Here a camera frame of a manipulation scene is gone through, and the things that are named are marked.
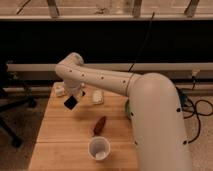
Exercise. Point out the red chili pepper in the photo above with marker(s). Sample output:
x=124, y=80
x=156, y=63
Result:
x=99, y=126

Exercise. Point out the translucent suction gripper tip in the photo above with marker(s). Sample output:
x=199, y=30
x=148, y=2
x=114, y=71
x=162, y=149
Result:
x=78, y=94

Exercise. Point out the green bowl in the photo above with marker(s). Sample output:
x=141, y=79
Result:
x=127, y=109

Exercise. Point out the black rectangular eraser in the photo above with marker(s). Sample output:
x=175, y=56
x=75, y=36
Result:
x=71, y=102

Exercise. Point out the white small box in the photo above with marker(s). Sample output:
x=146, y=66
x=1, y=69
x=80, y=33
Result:
x=97, y=97

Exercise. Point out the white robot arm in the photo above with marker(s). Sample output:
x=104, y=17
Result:
x=158, y=126

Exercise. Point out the blue power adapter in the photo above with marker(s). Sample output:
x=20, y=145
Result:
x=182, y=98

